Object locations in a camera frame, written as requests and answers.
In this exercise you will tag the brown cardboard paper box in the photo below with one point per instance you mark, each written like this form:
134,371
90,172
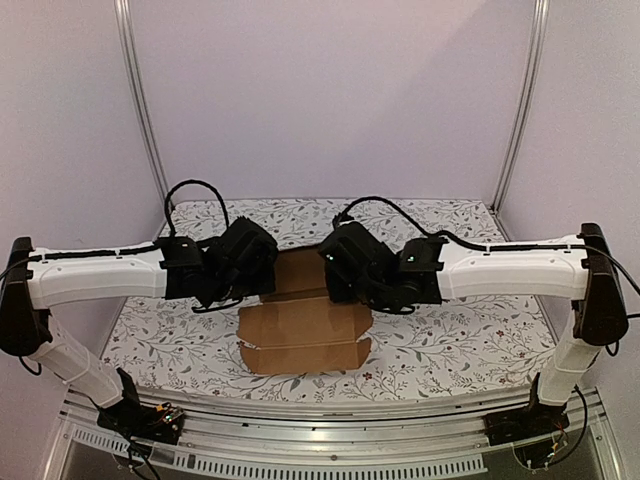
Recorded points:
297,329

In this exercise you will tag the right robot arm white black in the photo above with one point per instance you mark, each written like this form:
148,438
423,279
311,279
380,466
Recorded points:
441,267

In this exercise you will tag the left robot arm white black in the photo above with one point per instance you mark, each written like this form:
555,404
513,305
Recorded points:
219,271

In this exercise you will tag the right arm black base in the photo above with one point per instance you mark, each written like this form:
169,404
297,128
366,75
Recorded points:
532,420

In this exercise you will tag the floral patterned table mat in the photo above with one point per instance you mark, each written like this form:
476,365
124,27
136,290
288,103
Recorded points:
471,345

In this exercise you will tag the aluminium front rail frame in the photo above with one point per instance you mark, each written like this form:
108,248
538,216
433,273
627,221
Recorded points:
441,438

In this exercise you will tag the left aluminium frame post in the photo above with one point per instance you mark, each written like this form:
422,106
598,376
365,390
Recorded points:
141,109

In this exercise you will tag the aluminium frame post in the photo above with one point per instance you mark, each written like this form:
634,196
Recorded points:
525,100
141,109

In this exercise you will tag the right aluminium frame post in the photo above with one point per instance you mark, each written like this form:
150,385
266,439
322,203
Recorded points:
525,100

